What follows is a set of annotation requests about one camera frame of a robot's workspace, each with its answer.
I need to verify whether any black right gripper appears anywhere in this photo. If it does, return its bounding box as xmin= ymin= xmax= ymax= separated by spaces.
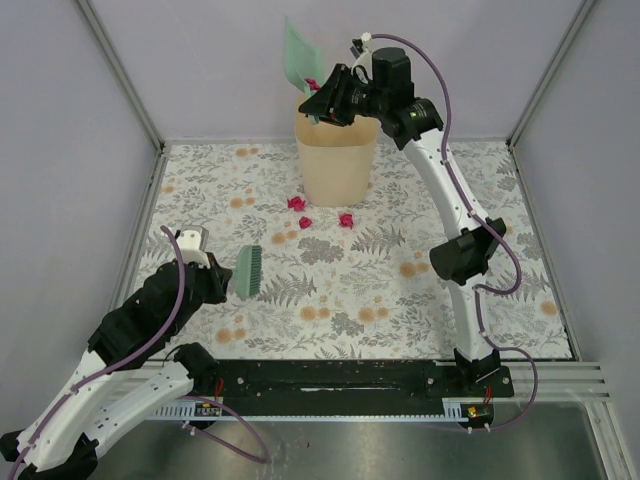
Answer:
xmin=297 ymin=65 xmax=386 ymax=129

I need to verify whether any green hand brush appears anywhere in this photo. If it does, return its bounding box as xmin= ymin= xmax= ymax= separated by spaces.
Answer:
xmin=232 ymin=245 xmax=262 ymax=300

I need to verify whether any green dustpan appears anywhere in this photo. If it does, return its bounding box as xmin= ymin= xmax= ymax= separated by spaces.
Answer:
xmin=283 ymin=16 xmax=325 ymax=100

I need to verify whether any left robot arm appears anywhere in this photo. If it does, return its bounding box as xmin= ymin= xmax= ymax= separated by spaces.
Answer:
xmin=1 ymin=261 xmax=232 ymax=479

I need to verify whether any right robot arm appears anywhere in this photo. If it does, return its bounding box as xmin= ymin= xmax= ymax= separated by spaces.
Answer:
xmin=299 ymin=47 xmax=506 ymax=396

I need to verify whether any pink paper scrap upper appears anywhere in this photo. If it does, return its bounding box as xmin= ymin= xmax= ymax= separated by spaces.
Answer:
xmin=303 ymin=78 xmax=321 ymax=98

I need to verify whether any beige waste bin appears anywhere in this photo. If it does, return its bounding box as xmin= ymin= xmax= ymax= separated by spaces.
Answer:
xmin=295 ymin=113 xmax=379 ymax=208

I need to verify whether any floral table cloth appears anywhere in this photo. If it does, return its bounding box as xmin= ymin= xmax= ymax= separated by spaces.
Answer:
xmin=138 ymin=142 xmax=572 ymax=360

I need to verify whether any pink paper scrap by bin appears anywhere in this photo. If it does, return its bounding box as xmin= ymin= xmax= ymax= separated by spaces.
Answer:
xmin=287 ymin=196 xmax=306 ymax=212

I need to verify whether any pink paper scrap middle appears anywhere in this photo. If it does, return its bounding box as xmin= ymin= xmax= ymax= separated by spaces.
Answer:
xmin=299 ymin=217 xmax=312 ymax=229

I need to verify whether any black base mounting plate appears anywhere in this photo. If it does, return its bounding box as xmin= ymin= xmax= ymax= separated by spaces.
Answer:
xmin=206 ymin=359 xmax=514 ymax=400

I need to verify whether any pink paper scrap right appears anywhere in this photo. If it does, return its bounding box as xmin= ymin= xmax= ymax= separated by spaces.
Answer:
xmin=339 ymin=213 xmax=354 ymax=229

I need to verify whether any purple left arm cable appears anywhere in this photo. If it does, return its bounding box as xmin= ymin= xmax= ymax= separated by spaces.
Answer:
xmin=7 ymin=224 xmax=274 ymax=480

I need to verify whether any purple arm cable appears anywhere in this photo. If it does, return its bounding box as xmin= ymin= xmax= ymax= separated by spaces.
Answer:
xmin=7 ymin=224 xmax=274 ymax=480
xmin=372 ymin=32 xmax=540 ymax=436

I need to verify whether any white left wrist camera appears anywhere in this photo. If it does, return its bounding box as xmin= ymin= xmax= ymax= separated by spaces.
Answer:
xmin=176 ymin=225 xmax=211 ymax=268

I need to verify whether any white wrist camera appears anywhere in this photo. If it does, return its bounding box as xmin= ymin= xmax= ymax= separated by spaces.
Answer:
xmin=176 ymin=225 xmax=211 ymax=268
xmin=350 ymin=32 xmax=373 ymax=70

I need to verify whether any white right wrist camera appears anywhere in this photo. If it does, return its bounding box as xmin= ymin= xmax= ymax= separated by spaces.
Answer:
xmin=350 ymin=32 xmax=373 ymax=70

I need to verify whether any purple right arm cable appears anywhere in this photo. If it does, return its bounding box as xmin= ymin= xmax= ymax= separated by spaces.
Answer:
xmin=372 ymin=32 xmax=540 ymax=436

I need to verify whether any slotted cable duct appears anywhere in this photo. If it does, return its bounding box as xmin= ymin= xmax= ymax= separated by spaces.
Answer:
xmin=149 ymin=394 xmax=493 ymax=423

